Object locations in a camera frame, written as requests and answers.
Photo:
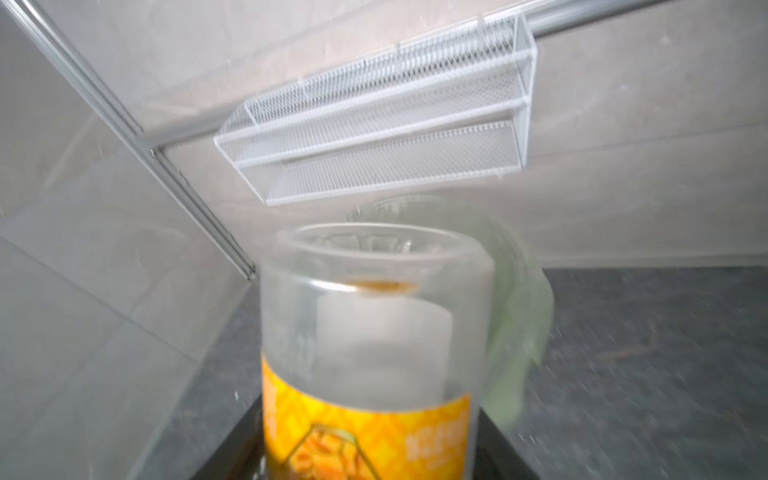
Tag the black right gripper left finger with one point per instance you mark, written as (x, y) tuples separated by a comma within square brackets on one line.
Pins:
[(241, 454)]

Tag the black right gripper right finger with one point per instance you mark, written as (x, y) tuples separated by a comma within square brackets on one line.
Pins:
[(495, 457)]

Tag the clear bottle yellow label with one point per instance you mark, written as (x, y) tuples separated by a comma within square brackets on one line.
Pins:
[(373, 351)]

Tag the white wire mesh shelf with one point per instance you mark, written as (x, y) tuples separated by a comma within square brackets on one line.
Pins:
[(451, 106)]

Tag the aluminium frame rail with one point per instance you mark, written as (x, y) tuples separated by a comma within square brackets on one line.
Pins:
[(65, 58)]

